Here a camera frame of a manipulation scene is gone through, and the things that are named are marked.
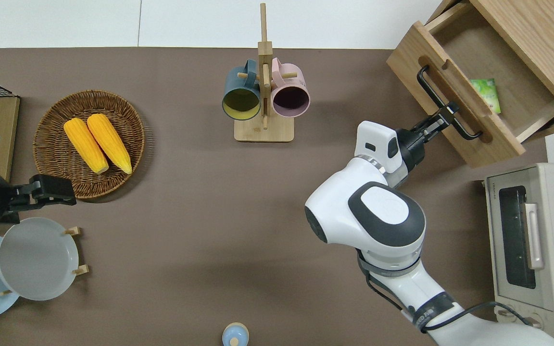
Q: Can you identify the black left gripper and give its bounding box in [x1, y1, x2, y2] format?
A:
[9, 174, 77, 213]

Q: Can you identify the white toaster oven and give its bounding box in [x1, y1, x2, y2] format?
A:
[483, 162, 554, 345]

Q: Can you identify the yellow corn cob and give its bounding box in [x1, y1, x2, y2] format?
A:
[63, 118, 110, 174]
[87, 113, 133, 174]

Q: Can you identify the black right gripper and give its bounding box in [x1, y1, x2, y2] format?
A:
[395, 103, 461, 172]

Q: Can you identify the grey plate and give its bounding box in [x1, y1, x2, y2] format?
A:
[0, 217, 79, 301]

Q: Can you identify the wooden plate rack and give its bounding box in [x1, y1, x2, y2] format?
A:
[0, 227, 89, 296]

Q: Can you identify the dark blue mug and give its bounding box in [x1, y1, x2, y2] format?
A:
[222, 59, 262, 121]

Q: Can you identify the pink mug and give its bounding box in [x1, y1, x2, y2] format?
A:
[271, 58, 311, 118]

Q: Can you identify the round wicker basket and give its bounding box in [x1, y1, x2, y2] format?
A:
[33, 90, 146, 200]

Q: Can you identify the green packet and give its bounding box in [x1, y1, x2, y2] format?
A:
[470, 78, 502, 114]

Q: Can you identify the black drawer handle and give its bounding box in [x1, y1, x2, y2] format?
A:
[417, 66, 483, 141]

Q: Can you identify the wooden mug tree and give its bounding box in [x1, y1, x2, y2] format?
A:
[234, 3, 295, 143]

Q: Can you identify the wooden drawer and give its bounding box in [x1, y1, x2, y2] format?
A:
[386, 0, 554, 169]

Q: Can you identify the light blue lidded jar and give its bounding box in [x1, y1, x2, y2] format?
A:
[222, 322, 250, 346]

